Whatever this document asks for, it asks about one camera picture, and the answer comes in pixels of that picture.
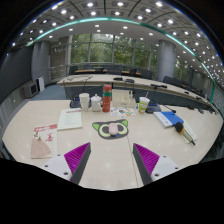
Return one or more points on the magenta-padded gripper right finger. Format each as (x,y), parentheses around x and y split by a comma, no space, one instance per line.
(147,158)

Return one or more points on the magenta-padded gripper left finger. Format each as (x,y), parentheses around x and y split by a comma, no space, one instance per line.
(77,156)

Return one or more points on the pink computer mouse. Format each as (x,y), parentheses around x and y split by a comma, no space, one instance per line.
(113,129)

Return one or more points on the cat face mouse pad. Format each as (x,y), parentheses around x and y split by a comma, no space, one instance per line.
(100,130)

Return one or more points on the red and white magazine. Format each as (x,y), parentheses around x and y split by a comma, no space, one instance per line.
(44,141)

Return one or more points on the white printed booklet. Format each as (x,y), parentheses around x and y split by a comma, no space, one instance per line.
(70,119)

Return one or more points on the blue and white book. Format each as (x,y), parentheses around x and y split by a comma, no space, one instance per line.
(168,119)

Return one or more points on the black handheld microphone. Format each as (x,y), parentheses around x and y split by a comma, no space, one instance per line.
(180,127)

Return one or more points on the dark conference microphone base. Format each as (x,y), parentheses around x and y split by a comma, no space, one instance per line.
(74,103)
(153,108)

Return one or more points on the colourful sticker sheet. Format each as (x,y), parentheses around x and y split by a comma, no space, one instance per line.
(122,111)

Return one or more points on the green printed paper cup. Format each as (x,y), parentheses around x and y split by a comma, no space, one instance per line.
(143,105)

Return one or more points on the stacked white paper cups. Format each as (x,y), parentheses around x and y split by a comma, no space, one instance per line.
(84,101)

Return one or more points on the white lidded mug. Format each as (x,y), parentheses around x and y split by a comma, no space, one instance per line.
(96,104)

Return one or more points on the red drink bottle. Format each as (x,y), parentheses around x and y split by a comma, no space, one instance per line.
(106,100)

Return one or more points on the white cardboard box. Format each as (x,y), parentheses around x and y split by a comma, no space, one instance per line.
(122,99)

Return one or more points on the curved wooden conference desk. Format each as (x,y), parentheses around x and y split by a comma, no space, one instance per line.
(100,80)

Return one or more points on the dark office chairs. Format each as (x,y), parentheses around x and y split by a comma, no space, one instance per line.
(146,73)

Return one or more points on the ceiling lights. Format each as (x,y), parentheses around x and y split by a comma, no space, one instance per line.
(117,13)

